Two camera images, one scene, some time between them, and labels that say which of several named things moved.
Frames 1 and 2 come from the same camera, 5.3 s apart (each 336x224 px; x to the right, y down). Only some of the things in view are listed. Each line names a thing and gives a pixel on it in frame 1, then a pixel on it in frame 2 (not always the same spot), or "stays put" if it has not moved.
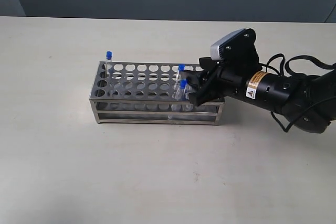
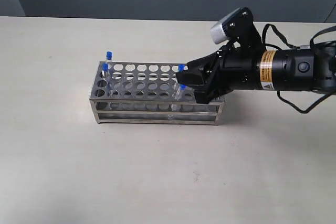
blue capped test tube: [187, 106] -> [105, 67]
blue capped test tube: [109, 57] stays put
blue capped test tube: [181, 67] stays put
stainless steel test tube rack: [147, 92] stays put
